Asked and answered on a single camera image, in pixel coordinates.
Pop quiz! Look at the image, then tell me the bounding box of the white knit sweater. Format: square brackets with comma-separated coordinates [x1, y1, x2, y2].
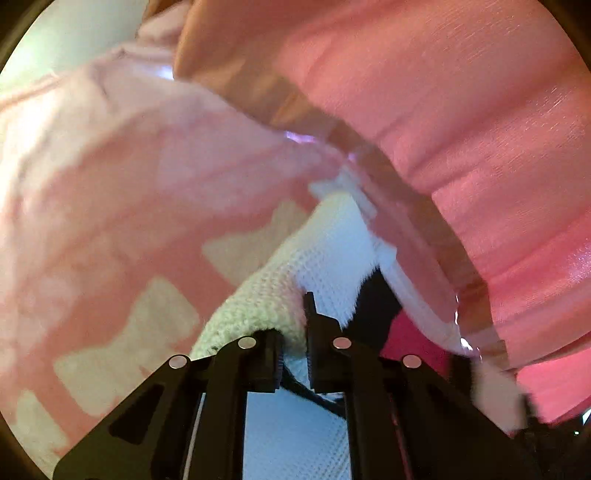
[190, 191, 479, 479]

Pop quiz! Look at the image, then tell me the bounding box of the pink floral bed sheet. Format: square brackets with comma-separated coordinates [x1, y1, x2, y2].
[1, 4, 342, 475]

